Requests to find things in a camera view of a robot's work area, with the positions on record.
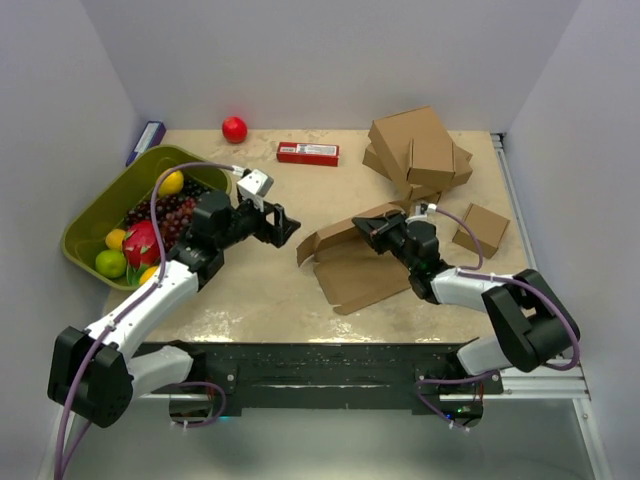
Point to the top small cardboard box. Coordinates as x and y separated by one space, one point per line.
439 165

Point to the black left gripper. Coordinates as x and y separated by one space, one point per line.
279 233

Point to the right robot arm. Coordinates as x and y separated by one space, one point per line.
532 328

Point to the red rectangular carton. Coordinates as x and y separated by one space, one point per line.
308 154

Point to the green lime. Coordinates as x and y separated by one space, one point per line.
111 264

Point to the purple flat box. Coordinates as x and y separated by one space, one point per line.
151 136

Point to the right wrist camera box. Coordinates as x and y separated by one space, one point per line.
423 212

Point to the olive green plastic bin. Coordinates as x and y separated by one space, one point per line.
84 238

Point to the large stacked cardboard box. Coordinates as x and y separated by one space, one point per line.
391 135

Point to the small orange fruit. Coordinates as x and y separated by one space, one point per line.
114 239

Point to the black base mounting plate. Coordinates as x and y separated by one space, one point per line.
355 376

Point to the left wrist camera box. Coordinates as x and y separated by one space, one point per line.
254 186

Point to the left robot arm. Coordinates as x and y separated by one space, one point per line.
96 372

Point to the red grape bunch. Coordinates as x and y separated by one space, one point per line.
174 214

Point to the lone small cardboard box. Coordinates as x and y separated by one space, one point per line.
488 227

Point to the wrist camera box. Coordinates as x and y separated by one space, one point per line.
254 186
423 212

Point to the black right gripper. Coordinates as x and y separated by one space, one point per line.
375 230

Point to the red apple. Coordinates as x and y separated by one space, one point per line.
234 129

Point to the yellow lemon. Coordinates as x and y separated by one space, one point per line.
172 184

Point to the dark purple grape bunch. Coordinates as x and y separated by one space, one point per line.
142 211

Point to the red dragon fruit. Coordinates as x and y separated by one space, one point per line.
140 246

